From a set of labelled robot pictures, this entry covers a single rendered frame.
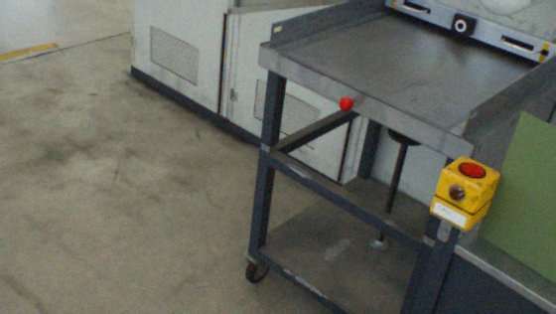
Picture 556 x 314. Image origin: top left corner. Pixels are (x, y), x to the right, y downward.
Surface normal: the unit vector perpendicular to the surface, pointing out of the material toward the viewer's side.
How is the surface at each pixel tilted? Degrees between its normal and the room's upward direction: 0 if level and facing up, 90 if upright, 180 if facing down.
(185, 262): 0
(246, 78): 90
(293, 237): 0
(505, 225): 90
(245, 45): 90
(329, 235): 0
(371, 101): 90
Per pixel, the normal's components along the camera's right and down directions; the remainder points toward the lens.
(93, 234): 0.11, -0.83
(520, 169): -0.74, 0.29
